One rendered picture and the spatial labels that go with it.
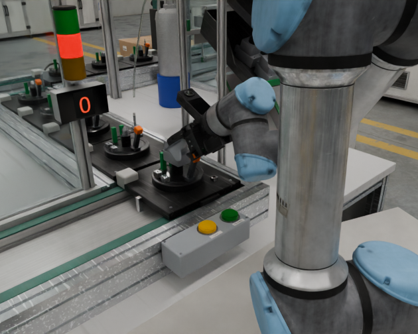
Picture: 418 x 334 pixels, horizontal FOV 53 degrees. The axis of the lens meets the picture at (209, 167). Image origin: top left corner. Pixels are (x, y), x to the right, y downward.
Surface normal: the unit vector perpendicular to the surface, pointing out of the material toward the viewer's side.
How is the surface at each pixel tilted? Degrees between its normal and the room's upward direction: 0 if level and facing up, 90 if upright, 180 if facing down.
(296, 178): 86
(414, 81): 90
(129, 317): 0
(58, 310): 90
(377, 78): 126
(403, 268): 7
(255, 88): 53
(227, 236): 90
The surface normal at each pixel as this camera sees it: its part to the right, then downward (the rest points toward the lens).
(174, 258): -0.74, 0.31
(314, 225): -0.04, 0.36
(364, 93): -0.27, 0.87
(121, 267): 0.67, 0.32
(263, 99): 0.52, -0.28
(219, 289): -0.01, -0.89
